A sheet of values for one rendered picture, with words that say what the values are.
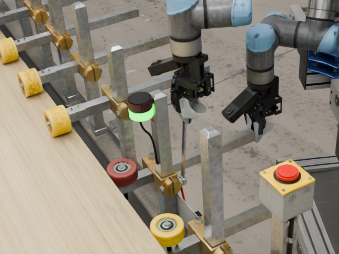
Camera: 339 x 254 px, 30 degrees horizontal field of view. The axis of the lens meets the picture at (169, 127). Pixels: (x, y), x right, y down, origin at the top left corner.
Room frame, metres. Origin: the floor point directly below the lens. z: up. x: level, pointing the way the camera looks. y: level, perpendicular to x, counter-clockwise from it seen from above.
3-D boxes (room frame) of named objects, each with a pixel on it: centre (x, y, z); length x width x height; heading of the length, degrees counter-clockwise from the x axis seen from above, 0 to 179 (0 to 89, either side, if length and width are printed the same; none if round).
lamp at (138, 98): (1.28, 0.06, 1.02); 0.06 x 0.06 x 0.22; 26
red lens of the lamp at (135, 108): (1.28, 0.07, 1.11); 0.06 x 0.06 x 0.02
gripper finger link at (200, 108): (1.34, -0.07, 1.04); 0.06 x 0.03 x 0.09; 46
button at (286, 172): (0.84, -0.20, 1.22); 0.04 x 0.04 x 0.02
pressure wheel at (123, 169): (1.29, 0.13, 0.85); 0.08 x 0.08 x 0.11
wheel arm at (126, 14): (2.04, 0.31, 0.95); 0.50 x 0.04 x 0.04; 116
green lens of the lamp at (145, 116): (1.28, 0.07, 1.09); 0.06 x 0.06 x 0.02
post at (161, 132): (1.30, 0.02, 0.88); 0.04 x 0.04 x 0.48; 26
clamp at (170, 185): (1.32, 0.04, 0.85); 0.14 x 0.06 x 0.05; 26
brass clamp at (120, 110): (1.54, 0.14, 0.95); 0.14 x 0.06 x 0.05; 26
